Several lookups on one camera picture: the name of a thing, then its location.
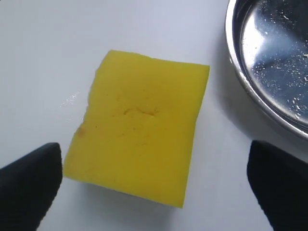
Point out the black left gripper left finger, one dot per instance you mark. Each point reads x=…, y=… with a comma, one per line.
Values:
x=28, y=187

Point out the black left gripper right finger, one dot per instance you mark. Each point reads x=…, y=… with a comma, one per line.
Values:
x=279, y=182

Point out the yellow sponge block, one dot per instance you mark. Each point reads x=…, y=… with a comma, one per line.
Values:
x=137, y=133

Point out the round stainless steel dish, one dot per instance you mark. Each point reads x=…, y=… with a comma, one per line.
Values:
x=268, y=48

